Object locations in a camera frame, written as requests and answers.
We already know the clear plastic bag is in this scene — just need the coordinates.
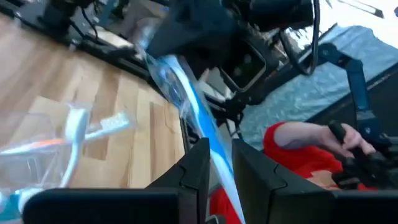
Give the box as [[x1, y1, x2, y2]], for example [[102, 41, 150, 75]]
[[0, 104, 139, 224]]

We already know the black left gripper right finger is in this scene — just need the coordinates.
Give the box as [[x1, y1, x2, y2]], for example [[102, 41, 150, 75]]
[[231, 138, 398, 224]]

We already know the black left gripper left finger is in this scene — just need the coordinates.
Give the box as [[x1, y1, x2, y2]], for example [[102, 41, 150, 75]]
[[22, 138, 211, 224]]

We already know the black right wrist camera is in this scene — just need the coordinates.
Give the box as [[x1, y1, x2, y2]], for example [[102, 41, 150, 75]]
[[219, 40, 271, 94]]

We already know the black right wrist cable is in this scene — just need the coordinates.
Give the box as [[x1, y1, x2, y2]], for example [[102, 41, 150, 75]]
[[278, 0, 322, 77]]

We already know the blue-grey metal cart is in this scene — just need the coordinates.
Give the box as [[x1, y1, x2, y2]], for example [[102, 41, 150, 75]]
[[317, 42, 392, 147]]

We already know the person's hand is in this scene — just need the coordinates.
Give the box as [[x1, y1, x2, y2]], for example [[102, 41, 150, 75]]
[[320, 123, 377, 159]]

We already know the black leader arm handle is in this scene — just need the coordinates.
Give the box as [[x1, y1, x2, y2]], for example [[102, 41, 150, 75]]
[[328, 119, 398, 191]]

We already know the person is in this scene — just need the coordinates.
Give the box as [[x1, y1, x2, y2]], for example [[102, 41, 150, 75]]
[[210, 120, 398, 224]]

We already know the blue toothbrush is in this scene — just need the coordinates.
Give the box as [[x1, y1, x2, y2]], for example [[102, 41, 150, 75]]
[[58, 105, 91, 190], [136, 18, 247, 224]]

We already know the orange toothbrush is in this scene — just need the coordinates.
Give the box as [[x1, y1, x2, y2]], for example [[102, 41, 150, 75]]
[[0, 110, 134, 157]]

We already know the teal mouthwash bottle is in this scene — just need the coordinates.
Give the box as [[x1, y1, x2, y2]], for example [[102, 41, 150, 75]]
[[0, 186, 43, 223]]

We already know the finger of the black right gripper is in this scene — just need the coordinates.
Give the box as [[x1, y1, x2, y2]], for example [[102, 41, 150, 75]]
[[145, 0, 231, 60]]

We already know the person's forearm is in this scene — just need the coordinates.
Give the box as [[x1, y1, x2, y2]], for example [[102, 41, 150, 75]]
[[275, 121, 330, 149]]

